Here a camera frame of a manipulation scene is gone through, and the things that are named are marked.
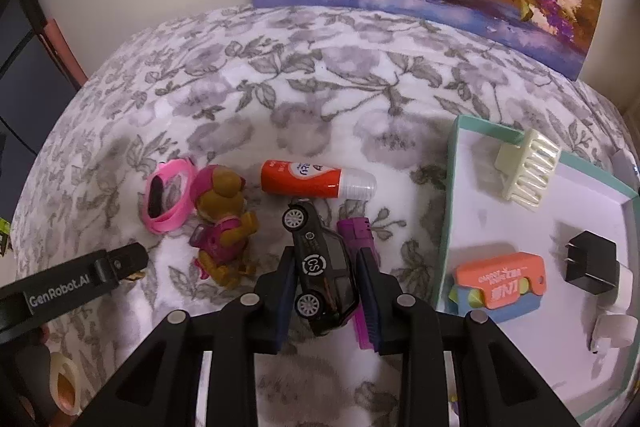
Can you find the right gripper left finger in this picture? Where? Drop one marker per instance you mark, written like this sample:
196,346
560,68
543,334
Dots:
158,384

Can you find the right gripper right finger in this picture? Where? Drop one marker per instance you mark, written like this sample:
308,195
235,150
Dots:
496,385

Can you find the orange blue utility knife toy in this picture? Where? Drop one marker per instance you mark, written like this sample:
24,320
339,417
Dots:
504,287

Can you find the pink wristband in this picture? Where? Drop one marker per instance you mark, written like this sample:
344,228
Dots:
167,202

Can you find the white wall charger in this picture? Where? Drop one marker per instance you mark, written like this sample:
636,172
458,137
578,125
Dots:
618,299

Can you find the black wall charger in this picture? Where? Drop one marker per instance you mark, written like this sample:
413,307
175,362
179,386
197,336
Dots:
591,263

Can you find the brown pink puppy toy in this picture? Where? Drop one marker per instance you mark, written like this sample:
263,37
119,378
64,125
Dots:
222,238

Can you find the black toy car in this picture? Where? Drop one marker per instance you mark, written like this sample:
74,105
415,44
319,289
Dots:
328,292

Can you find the purple lighter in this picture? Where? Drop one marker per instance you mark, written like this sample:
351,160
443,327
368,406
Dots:
357,235

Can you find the cream hair claw clip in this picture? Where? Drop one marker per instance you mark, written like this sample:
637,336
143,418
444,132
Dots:
527,168

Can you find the orange glue bottle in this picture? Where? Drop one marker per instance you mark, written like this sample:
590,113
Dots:
305,179

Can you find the colourful block puzzle cube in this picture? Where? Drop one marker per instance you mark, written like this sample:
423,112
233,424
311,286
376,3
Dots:
453,402

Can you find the operator left hand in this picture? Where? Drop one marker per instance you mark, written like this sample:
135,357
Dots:
46,383

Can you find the teal shallow tray box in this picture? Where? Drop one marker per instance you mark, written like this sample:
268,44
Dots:
479,225

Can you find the grey floral tablecloth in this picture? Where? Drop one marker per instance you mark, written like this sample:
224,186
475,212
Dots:
236,87

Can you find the white power strip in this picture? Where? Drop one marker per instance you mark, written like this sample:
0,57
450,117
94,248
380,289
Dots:
625,168

